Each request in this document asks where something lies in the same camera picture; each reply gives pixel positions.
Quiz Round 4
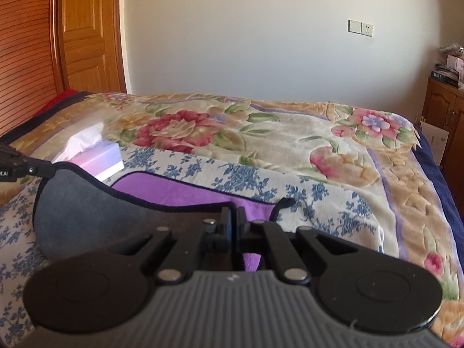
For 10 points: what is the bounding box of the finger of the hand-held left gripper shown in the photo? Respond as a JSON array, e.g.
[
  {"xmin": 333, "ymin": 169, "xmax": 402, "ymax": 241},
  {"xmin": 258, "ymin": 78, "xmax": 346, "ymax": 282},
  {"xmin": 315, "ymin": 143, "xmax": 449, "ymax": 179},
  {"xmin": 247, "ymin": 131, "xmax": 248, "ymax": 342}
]
[{"xmin": 16, "ymin": 155, "xmax": 56, "ymax": 180}]

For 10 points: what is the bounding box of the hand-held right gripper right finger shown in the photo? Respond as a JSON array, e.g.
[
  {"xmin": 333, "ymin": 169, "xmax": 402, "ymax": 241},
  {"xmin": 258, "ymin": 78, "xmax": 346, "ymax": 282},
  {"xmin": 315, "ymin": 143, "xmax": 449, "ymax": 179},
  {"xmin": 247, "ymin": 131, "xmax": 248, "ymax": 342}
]
[{"xmin": 237, "ymin": 206, "xmax": 364, "ymax": 285}]

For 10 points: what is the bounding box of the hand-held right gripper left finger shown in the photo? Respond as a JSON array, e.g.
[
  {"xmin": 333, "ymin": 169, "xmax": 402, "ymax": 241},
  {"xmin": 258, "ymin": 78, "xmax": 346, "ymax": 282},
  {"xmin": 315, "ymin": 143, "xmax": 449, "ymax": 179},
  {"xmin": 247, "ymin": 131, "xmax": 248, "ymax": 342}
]
[{"xmin": 108, "ymin": 206, "xmax": 233, "ymax": 285}]

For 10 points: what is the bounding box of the purple and grey towel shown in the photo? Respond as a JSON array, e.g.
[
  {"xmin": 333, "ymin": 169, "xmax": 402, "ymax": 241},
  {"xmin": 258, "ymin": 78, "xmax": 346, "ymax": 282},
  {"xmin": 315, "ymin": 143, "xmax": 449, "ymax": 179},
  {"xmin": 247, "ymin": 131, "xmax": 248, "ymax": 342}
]
[{"xmin": 32, "ymin": 161, "xmax": 296, "ymax": 273}]

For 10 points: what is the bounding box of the white tissue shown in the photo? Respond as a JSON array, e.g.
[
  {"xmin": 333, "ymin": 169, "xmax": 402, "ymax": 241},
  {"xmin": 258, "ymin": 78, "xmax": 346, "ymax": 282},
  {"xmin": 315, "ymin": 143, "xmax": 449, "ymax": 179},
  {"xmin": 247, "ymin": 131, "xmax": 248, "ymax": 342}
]
[{"xmin": 61, "ymin": 122, "xmax": 106, "ymax": 157}]

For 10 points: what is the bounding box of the pink tissue box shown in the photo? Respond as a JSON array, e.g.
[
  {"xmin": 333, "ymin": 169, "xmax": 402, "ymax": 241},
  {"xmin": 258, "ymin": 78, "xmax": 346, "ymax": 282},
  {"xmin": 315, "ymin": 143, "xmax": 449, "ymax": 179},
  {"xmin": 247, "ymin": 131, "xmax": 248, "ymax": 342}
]
[{"xmin": 52, "ymin": 141, "xmax": 124, "ymax": 182}]

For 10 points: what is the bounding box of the red cloth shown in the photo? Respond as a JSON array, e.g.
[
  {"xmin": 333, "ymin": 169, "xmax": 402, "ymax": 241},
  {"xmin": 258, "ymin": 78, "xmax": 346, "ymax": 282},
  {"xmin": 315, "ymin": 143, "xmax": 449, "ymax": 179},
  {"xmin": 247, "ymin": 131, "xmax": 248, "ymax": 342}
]
[{"xmin": 33, "ymin": 89, "xmax": 81, "ymax": 118}]

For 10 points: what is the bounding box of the white blue-flowered cloth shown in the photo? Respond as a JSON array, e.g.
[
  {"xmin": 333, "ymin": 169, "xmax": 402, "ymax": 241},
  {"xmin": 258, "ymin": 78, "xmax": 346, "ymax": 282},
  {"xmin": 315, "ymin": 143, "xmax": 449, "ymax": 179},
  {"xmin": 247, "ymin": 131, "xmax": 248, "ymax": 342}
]
[{"xmin": 0, "ymin": 147, "xmax": 385, "ymax": 338}]

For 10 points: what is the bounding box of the beige floral blanket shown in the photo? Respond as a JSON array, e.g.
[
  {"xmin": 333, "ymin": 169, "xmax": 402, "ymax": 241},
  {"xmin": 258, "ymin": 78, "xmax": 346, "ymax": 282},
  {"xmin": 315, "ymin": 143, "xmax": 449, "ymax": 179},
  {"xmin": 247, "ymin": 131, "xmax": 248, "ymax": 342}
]
[{"xmin": 0, "ymin": 92, "xmax": 464, "ymax": 348}]

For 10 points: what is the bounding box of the wooden louvered panel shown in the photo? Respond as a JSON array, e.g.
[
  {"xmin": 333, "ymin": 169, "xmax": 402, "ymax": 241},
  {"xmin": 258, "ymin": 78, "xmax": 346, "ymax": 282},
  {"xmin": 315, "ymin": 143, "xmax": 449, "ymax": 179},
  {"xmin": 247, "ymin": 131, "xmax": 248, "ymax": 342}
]
[{"xmin": 0, "ymin": 0, "xmax": 65, "ymax": 139}]

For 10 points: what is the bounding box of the wooden door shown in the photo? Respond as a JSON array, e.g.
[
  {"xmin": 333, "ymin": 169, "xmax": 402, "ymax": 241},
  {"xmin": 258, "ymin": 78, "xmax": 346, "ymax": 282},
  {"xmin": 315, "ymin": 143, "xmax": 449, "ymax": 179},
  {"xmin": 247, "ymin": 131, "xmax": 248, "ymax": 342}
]
[{"xmin": 57, "ymin": 0, "xmax": 128, "ymax": 94}]

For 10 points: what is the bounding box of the navy bed sheet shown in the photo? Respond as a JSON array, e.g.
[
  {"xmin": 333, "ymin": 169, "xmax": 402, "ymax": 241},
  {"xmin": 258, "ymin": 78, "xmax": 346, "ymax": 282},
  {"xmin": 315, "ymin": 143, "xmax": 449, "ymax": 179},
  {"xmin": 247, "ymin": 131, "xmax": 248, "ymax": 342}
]
[{"xmin": 412, "ymin": 121, "xmax": 464, "ymax": 231}]

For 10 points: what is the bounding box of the white cardboard box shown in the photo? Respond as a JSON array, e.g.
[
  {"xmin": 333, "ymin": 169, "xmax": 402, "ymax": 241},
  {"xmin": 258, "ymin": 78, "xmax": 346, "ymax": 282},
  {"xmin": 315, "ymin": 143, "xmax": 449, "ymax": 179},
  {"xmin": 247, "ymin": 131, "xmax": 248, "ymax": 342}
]
[{"xmin": 418, "ymin": 119, "xmax": 450, "ymax": 166}]

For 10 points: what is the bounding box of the wooden cabinet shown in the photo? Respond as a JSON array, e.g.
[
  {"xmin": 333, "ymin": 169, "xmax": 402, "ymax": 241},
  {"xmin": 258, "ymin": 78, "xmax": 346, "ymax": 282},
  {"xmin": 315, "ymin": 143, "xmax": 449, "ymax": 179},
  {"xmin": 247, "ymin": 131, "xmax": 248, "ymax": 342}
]
[{"xmin": 421, "ymin": 77, "xmax": 464, "ymax": 193}]

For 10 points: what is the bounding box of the stack of books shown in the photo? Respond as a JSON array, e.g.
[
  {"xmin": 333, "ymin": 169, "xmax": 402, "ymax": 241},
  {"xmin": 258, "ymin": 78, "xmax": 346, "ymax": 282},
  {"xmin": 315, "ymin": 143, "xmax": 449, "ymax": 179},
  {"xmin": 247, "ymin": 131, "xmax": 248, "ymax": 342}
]
[{"xmin": 430, "ymin": 63, "xmax": 462, "ymax": 88}]

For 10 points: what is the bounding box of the clear plastic bag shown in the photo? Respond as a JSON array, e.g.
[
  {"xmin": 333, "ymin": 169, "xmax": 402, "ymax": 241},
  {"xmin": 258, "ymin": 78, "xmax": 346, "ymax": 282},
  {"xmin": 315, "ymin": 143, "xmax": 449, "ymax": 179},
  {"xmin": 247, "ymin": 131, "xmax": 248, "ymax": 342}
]
[{"xmin": 438, "ymin": 43, "xmax": 464, "ymax": 59}]

